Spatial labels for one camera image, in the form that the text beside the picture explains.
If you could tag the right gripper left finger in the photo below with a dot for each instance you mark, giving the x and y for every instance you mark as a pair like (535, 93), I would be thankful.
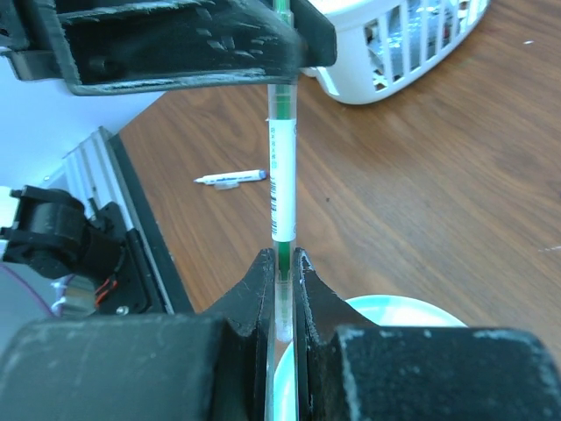
(215, 365)

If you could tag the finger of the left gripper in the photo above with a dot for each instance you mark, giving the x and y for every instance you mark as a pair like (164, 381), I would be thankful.
(307, 30)
(33, 64)

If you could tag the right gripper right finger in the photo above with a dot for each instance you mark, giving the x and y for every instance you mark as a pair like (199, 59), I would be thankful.
(349, 368)

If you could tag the clear pen cap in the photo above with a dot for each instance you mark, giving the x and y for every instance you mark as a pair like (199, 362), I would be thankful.
(226, 186)

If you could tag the silver white pen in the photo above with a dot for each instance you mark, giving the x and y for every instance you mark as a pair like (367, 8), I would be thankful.
(254, 175)

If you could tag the white plastic dish basket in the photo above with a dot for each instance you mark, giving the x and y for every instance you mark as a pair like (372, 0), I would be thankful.
(383, 46)

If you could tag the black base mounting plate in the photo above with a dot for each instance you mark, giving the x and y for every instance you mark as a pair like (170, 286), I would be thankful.
(165, 281)

